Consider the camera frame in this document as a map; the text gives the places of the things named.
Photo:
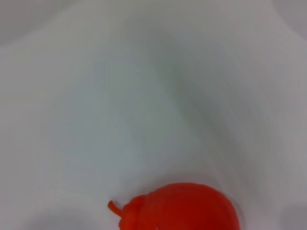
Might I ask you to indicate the orange toy fruit with stem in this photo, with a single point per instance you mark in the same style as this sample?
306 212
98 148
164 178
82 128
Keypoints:
187 210

